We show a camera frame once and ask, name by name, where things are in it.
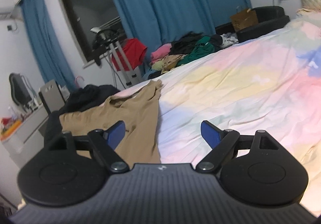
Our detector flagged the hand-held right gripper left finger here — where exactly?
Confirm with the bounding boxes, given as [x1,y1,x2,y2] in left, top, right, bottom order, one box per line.
[48,121,129,173]

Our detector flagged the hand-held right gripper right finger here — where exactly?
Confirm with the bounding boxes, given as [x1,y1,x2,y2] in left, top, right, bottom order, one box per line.
[196,120,280,174]

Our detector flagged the tan garment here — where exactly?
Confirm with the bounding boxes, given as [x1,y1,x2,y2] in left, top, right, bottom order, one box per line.
[60,80,163,164]

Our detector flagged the beige clothes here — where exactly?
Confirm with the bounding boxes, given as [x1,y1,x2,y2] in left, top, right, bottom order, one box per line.
[150,54,188,75]

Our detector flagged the dark blanket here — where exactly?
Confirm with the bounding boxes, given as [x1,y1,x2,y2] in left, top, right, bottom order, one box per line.
[44,85,121,144]

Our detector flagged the pastel bed sheet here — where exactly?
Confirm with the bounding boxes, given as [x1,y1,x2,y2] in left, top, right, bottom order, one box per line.
[110,8,321,214]

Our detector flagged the garment steamer stand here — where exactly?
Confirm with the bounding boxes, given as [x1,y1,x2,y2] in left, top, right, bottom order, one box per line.
[90,27,141,89]

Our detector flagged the red garment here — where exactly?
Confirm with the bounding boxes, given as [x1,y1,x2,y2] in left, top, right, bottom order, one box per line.
[112,38,148,71]

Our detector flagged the green garment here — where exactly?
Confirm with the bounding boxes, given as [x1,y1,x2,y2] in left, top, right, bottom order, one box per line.
[177,36,218,66]

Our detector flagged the row of cosmetic bottles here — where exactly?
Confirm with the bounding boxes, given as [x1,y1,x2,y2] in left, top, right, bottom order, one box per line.
[24,100,42,111]

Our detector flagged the pink garment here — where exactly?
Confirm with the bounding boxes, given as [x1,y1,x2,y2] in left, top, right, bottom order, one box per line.
[150,44,172,64]

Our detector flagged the white dressing table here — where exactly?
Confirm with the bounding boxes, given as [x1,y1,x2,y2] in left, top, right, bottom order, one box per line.
[0,103,49,167]

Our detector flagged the white patterned cloth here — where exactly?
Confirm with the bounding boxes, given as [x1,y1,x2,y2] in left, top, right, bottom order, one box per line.
[221,33,239,47]

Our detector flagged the orange tray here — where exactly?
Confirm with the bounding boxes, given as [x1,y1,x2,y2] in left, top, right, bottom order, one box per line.
[0,119,22,139]

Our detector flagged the wavy vanity mirror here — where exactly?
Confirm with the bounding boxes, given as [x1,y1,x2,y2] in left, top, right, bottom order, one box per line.
[9,73,33,109]

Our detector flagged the brown paper bag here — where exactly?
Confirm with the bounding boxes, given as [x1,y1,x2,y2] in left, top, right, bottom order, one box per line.
[230,6,259,32]

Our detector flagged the narrow blue curtain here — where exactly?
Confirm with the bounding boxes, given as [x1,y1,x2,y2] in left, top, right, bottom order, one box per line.
[19,0,76,91]

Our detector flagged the dark window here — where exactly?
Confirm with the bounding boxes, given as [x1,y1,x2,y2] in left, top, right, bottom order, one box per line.
[56,0,126,62]

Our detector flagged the black armchair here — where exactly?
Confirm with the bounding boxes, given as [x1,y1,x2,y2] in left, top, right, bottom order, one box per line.
[215,5,290,43]

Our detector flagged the wide blue curtain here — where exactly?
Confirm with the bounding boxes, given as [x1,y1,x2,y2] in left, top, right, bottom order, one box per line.
[98,0,252,49]

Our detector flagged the white air conditioner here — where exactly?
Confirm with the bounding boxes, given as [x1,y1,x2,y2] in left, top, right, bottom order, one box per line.
[0,5,22,20]

